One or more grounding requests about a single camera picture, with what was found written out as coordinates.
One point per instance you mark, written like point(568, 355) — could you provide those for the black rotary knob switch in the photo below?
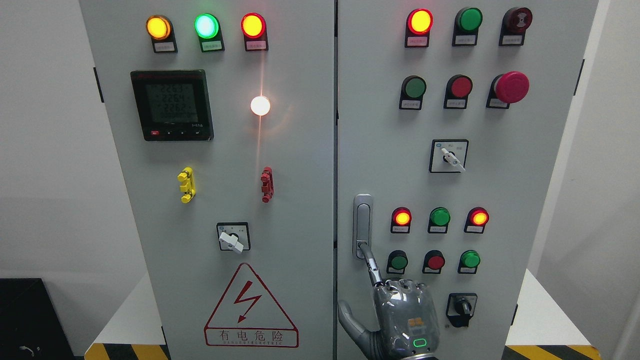
point(460, 308)

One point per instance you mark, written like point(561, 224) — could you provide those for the green lit indicator light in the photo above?
point(209, 32)

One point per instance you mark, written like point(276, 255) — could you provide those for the black box lower left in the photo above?
point(29, 326)

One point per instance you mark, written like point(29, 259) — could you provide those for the yellow terminal connector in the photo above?
point(187, 184)

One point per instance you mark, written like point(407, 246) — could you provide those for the red lit indicator lower left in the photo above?
point(400, 223)

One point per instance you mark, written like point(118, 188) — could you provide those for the red emergency stop mushroom button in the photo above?
point(507, 88)

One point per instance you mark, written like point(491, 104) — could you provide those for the upper right white selector switch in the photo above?
point(448, 155)

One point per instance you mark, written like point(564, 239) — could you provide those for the green push button lower right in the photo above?
point(469, 262)

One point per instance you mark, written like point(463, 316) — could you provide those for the right grey cabinet door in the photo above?
point(385, 151)

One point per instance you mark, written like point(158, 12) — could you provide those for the white lit indicator light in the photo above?
point(260, 105)

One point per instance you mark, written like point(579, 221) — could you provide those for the green indicator lower middle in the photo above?
point(439, 220)

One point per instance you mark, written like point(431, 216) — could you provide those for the grey cabinet door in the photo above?
point(292, 235)
point(385, 151)

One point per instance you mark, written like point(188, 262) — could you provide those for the yellow indicator light top left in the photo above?
point(161, 32)

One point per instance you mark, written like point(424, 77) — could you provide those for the green indicator top right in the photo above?
point(466, 27)

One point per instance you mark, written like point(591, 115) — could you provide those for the white selector switch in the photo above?
point(233, 236)
point(448, 155)

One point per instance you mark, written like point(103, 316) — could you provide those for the red push button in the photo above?
point(457, 91)
point(433, 262)

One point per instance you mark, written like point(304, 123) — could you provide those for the red push button lower middle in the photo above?
point(433, 262)

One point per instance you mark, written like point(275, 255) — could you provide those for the red push button upper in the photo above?
point(457, 91)

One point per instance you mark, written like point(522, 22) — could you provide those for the silver cabinet door handle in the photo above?
point(361, 225)

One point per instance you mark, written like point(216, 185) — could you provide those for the green push button upper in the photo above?
point(412, 92)

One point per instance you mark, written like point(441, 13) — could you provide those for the red triangle electric warning sticker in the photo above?
point(248, 315)

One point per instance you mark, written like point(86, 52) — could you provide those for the red lit indicator lower right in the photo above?
point(476, 220)

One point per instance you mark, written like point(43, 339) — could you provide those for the white platform with hazard stripes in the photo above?
point(540, 331)

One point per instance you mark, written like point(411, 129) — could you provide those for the left white selector switch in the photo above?
point(233, 236)

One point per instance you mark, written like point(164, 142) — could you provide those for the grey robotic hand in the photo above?
point(406, 315)

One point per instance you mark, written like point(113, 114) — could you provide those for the black digital power meter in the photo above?
point(173, 105)

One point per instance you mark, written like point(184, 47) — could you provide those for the red lit indicator light left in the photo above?
point(254, 31)

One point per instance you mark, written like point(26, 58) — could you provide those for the left grey cabinet door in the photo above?
point(292, 235)

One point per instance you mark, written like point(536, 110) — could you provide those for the red terminal connector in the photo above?
point(267, 187)

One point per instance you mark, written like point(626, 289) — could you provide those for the red lit indicator top right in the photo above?
point(418, 25)

